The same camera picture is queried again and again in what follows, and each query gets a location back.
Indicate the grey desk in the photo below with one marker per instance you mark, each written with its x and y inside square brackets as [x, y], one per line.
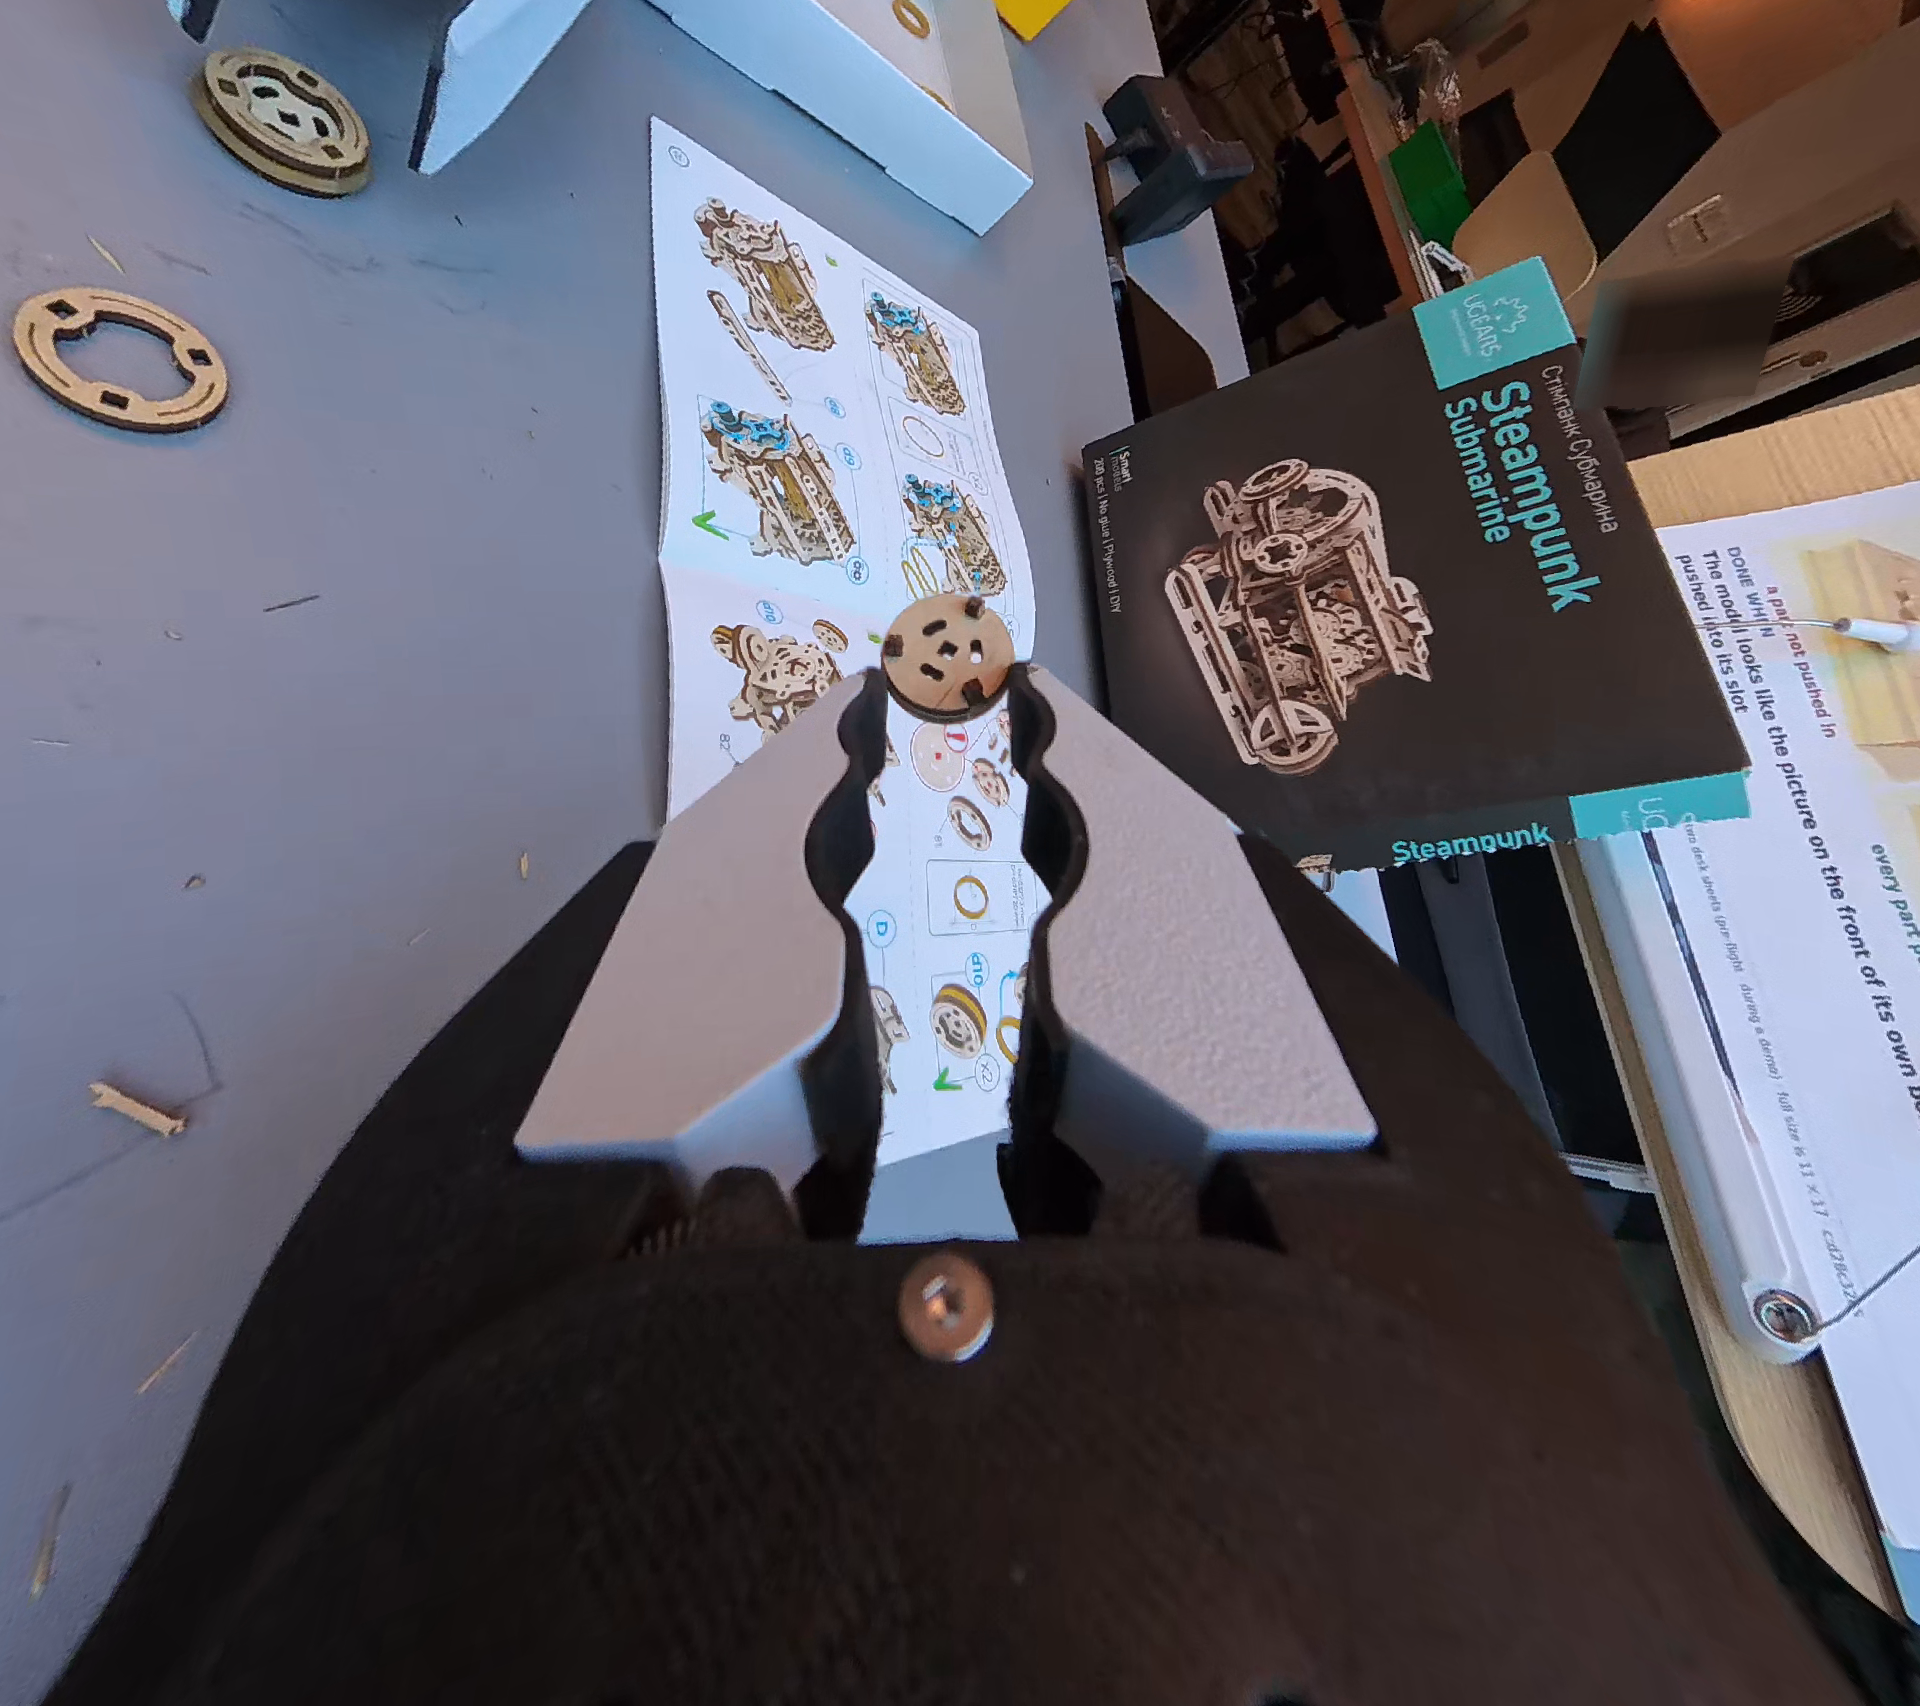
[376, 686]

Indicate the white cardboard box tray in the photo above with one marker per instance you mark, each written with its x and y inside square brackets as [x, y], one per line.
[840, 117]

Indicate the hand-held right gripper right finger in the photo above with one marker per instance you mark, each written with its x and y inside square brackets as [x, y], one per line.
[1200, 986]

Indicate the scattered wood chips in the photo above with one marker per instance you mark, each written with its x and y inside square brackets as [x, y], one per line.
[134, 1109]

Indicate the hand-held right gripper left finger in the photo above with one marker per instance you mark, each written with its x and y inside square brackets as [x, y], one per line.
[690, 986]

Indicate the wooden slotted disc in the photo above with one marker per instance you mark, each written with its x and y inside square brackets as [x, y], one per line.
[226, 124]

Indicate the black desktop device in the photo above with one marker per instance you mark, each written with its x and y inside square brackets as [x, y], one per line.
[1170, 169]

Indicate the wooden disc with pegs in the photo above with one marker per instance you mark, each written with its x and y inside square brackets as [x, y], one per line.
[930, 686]

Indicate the laminated instruction sheet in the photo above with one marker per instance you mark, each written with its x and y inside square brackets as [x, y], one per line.
[1800, 986]

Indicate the assembly instruction booklet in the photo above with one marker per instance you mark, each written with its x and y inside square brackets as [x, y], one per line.
[781, 356]

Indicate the black model kit box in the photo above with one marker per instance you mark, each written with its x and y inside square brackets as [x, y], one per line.
[1350, 716]

